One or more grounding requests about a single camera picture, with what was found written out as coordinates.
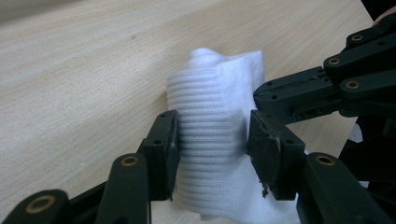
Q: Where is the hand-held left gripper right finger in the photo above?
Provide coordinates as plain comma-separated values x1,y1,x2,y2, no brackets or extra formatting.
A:
247,109,308,202

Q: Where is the white sock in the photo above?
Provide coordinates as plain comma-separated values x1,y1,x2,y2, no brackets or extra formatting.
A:
166,47,364,224

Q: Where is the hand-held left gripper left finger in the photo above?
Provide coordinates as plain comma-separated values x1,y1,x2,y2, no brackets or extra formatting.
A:
136,109,182,202

